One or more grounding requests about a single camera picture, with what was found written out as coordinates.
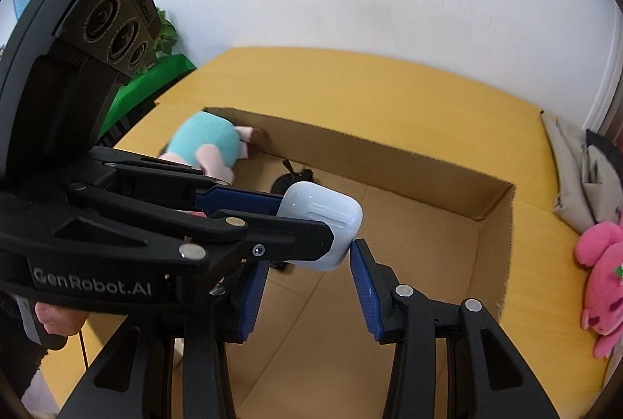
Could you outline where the brown cardboard box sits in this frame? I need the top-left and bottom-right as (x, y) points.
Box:
(85, 102), (609, 419)

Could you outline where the glass door with white frame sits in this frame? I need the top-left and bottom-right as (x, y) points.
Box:
(581, 5), (623, 140)

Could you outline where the green cloth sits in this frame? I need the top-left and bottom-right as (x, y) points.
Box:
(97, 54), (198, 140)

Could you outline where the black round object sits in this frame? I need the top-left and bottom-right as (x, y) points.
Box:
(271, 158), (317, 196)

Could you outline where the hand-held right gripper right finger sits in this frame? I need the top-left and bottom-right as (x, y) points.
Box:
(349, 238), (558, 419)

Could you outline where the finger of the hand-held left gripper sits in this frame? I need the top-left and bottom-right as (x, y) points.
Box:
(53, 183), (336, 263)
(92, 146), (284, 218)

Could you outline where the person's left hand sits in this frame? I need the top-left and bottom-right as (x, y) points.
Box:
(35, 302), (89, 337)

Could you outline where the green leafy plant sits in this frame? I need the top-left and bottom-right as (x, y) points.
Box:
(146, 7), (178, 69)

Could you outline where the white earbud case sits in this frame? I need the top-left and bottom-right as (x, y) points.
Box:
(276, 181), (364, 272)

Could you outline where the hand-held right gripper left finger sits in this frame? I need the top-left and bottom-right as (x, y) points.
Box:
(58, 258), (271, 419)

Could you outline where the teal and pink plush toy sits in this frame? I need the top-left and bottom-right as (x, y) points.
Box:
(160, 110), (268, 183)

